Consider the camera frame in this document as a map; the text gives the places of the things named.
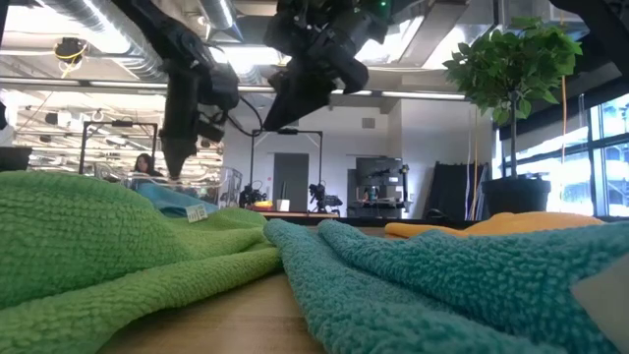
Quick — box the orange microfiber towel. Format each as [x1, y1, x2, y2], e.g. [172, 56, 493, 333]
[384, 210, 606, 240]

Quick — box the black curtain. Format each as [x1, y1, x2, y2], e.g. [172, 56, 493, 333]
[425, 161, 492, 221]

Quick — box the teal microfiber towel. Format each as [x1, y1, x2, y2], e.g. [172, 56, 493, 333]
[263, 218, 629, 354]

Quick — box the silver ceiling duct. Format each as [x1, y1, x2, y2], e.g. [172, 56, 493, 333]
[43, 0, 168, 83]
[199, 0, 245, 43]

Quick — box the wooden background table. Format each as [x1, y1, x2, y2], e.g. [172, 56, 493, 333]
[255, 209, 340, 220]

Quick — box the black desk monitor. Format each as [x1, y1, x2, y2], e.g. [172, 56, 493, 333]
[0, 146, 33, 172]

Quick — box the black wall monitor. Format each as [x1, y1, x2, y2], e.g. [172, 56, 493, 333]
[356, 156, 404, 187]

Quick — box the plain interior door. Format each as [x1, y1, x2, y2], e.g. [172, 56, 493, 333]
[272, 151, 310, 213]

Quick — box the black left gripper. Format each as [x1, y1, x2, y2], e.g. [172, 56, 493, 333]
[160, 57, 241, 181]

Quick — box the black gantry frame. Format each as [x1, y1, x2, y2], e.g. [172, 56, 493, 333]
[250, 128, 324, 210]
[78, 120, 159, 176]

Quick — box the green plant in black pot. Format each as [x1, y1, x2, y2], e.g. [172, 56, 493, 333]
[441, 17, 584, 217]

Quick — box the dark equipment cart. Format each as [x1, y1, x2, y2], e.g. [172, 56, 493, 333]
[347, 185, 409, 218]

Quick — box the yellow hanging cord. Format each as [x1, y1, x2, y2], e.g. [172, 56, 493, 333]
[561, 73, 568, 151]

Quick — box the black ceiling device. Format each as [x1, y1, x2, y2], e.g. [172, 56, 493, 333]
[53, 36, 89, 65]

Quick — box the green microfiber towel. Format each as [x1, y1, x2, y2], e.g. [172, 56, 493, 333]
[0, 170, 285, 354]

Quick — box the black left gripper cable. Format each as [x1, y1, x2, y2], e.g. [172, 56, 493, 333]
[226, 95, 266, 139]

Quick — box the pale blue microfiber towel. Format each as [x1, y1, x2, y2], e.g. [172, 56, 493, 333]
[135, 182, 221, 218]

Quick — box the long ceiling light bar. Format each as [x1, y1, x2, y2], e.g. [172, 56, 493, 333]
[380, 89, 467, 101]

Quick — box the person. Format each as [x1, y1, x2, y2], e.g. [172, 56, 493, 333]
[132, 152, 166, 179]

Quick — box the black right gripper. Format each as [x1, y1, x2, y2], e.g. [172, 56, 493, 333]
[261, 0, 394, 133]

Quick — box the black aluminium table frame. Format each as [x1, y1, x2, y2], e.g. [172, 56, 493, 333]
[255, 215, 483, 230]

